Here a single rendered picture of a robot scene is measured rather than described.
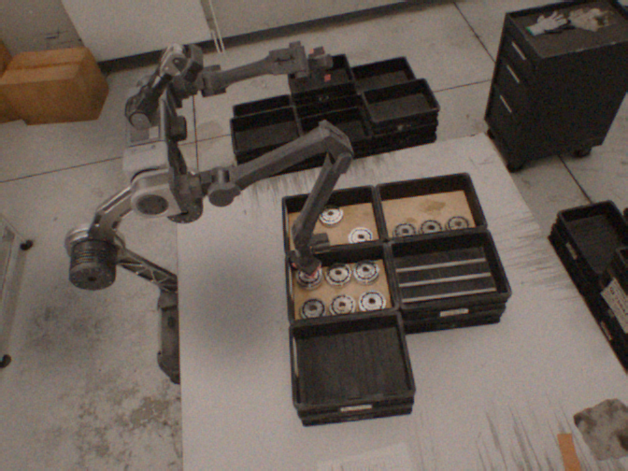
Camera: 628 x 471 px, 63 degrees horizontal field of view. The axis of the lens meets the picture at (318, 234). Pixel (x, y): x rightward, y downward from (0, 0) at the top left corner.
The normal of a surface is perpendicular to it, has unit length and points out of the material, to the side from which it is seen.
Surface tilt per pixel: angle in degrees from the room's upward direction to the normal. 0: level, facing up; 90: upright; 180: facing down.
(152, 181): 0
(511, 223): 0
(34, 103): 90
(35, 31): 90
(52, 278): 0
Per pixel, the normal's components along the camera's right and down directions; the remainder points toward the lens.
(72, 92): 0.02, 0.80
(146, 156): -0.10, -0.59
